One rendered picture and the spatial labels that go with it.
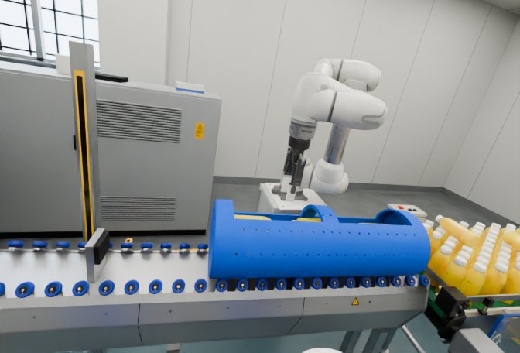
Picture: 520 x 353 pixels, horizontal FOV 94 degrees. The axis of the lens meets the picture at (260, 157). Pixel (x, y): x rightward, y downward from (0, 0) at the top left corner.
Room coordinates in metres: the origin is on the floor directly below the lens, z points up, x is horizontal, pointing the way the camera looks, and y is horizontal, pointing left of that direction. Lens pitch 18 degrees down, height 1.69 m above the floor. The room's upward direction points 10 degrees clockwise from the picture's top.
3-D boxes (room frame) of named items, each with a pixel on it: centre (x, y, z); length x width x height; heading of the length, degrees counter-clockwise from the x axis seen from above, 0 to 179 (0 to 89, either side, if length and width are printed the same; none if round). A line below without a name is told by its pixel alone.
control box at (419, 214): (1.33, -0.92, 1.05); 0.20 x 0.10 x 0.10; 104
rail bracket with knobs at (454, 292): (0.81, -0.88, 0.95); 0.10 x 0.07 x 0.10; 14
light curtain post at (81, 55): (0.96, 0.74, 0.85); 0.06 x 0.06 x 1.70; 14
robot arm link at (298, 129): (0.83, -0.13, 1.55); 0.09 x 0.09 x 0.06
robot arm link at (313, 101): (0.83, -0.14, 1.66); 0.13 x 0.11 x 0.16; 77
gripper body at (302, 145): (0.83, -0.13, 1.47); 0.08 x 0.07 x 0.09; 14
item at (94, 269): (0.68, 0.50, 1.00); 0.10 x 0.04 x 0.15; 14
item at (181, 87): (2.28, 0.75, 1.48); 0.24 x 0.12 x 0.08; 116
